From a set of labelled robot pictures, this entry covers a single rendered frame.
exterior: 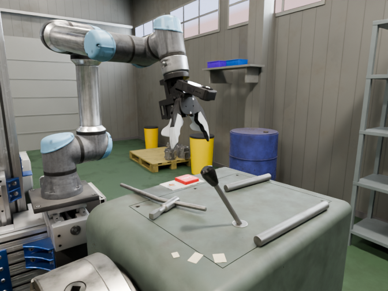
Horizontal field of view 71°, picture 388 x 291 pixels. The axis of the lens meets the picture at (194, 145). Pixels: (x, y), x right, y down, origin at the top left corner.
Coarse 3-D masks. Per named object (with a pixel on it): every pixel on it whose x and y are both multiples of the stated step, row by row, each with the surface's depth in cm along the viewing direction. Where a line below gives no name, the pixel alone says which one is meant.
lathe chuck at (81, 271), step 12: (72, 264) 53; (84, 264) 52; (48, 276) 49; (60, 276) 49; (72, 276) 49; (84, 276) 49; (96, 276) 49; (36, 288) 49; (48, 288) 46; (60, 288) 46; (96, 288) 47
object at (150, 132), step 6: (144, 126) 717; (150, 126) 717; (156, 126) 717; (144, 132) 711; (150, 132) 701; (156, 132) 710; (150, 138) 705; (156, 138) 714; (150, 144) 709; (156, 144) 718
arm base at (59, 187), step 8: (48, 176) 101; (56, 176) 101; (64, 176) 102; (72, 176) 105; (48, 184) 101; (56, 184) 101; (64, 184) 102; (72, 184) 104; (80, 184) 108; (48, 192) 101; (56, 192) 101; (64, 192) 102; (72, 192) 103; (80, 192) 107
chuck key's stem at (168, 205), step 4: (176, 196) 74; (168, 200) 72; (172, 200) 72; (176, 200) 73; (164, 204) 69; (168, 204) 70; (172, 204) 71; (160, 208) 68; (164, 208) 69; (168, 208) 70; (152, 212) 66; (156, 212) 66; (160, 212) 67; (152, 216) 65; (156, 216) 66
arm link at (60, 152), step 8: (48, 136) 104; (56, 136) 103; (64, 136) 102; (72, 136) 104; (40, 144) 102; (48, 144) 98; (56, 144) 99; (64, 144) 100; (72, 144) 104; (80, 144) 106; (48, 152) 99; (56, 152) 99; (64, 152) 101; (72, 152) 103; (80, 152) 105; (48, 160) 100; (56, 160) 100; (64, 160) 101; (72, 160) 104; (80, 160) 107; (48, 168) 100; (56, 168) 100; (64, 168) 102; (72, 168) 104
